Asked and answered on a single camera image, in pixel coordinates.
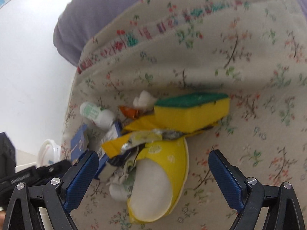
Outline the white plastic bottle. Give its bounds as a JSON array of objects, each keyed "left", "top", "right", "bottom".
[{"left": 80, "top": 102, "right": 116, "bottom": 130}]

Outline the yellow snack bag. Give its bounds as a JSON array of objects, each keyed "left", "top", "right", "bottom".
[{"left": 97, "top": 126, "right": 216, "bottom": 227}]

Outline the orange wrapper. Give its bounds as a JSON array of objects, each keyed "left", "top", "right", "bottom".
[{"left": 119, "top": 105, "right": 142, "bottom": 120}]

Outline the floral cream cloth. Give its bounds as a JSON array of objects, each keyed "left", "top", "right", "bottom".
[{"left": 62, "top": 0, "right": 306, "bottom": 229}]

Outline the white printed wrapper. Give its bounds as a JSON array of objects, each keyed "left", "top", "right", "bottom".
[{"left": 107, "top": 153, "right": 138, "bottom": 185}]

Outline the blue white carton box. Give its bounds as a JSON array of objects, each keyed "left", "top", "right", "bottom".
[{"left": 70, "top": 121, "right": 122, "bottom": 182}]

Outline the white tissue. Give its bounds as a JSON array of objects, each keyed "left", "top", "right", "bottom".
[{"left": 133, "top": 90, "right": 158, "bottom": 111}]

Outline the purple bed blanket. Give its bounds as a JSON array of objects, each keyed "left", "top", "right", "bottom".
[{"left": 53, "top": 0, "right": 307, "bottom": 67}]

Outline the yellow green sponge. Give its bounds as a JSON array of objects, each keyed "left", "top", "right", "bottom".
[{"left": 154, "top": 92, "right": 230, "bottom": 133}]

